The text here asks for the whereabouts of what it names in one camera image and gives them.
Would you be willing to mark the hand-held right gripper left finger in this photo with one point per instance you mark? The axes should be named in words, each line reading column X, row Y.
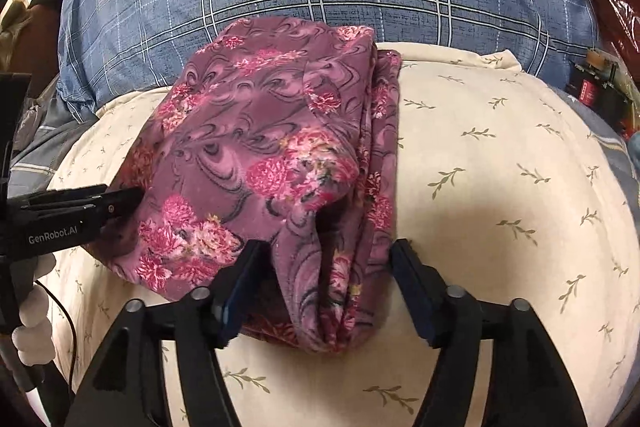
column 239, row 297

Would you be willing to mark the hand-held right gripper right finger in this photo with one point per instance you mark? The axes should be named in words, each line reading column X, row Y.
column 416, row 292

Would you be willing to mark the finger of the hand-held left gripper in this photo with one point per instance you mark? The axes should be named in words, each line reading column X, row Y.
column 115, row 204
column 65, row 193

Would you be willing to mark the pink floral garment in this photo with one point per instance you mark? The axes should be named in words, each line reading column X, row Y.
column 260, row 147

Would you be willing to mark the person's left hand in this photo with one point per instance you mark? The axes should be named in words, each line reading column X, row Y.
column 35, row 307

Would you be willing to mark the grey striped cloth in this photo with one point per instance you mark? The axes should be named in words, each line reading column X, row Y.
column 45, row 142

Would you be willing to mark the cream leaf-print bedsheet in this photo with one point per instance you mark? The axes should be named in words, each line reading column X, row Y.
column 500, row 207

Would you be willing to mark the red and black box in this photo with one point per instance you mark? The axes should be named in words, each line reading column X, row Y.
column 597, row 79

